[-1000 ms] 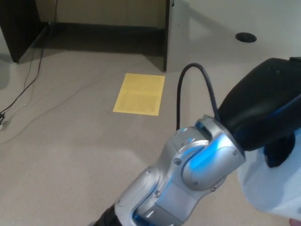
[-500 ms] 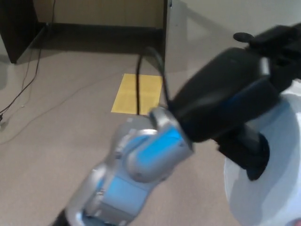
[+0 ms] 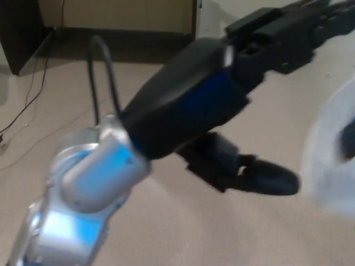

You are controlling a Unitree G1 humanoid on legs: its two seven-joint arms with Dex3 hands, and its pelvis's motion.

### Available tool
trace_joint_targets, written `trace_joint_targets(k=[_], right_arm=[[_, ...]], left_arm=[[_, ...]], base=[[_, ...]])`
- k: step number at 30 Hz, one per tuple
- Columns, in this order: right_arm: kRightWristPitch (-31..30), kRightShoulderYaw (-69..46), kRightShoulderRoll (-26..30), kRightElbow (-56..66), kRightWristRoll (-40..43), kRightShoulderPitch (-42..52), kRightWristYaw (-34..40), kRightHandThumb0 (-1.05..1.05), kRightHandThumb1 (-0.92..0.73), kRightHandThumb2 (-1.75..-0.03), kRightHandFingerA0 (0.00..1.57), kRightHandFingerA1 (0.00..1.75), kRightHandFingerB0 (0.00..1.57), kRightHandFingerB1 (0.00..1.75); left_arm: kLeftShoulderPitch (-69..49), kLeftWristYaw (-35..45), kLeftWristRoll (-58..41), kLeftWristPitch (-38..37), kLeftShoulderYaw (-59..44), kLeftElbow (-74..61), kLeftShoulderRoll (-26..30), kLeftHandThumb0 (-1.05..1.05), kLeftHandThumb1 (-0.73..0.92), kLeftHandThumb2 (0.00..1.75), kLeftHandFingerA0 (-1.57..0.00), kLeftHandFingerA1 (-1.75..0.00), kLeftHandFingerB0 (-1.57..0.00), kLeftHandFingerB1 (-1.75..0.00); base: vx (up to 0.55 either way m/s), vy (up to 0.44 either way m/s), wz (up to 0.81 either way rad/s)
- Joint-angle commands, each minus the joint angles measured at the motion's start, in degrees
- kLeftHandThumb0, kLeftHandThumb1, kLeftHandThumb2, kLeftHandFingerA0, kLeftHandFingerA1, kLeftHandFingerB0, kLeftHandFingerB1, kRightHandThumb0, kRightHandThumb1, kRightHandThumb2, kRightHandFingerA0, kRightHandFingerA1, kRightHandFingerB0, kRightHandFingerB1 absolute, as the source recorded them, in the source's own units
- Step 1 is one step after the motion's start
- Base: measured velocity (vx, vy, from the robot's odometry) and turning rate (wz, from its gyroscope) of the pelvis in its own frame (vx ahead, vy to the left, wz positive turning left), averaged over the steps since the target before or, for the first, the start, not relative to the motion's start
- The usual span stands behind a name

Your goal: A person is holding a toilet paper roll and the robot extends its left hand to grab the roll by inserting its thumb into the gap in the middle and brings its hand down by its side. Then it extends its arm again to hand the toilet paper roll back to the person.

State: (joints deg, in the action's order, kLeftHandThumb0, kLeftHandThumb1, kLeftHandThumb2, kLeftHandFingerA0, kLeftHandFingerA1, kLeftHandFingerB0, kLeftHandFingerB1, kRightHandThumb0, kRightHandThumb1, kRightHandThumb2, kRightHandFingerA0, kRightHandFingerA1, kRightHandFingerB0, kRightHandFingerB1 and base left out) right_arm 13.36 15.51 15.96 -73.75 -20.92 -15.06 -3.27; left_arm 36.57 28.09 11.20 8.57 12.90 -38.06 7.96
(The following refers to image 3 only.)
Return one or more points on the white toilet paper roll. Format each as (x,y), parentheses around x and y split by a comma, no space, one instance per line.
(321,155)

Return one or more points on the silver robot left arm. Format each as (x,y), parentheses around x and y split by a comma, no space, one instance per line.
(83,188)

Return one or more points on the dark wooden desk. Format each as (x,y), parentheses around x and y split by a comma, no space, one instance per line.
(16,33)

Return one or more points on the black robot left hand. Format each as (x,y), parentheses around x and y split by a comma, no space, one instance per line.
(188,105)

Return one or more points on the black and white plug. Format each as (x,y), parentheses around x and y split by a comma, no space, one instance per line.
(2,142)

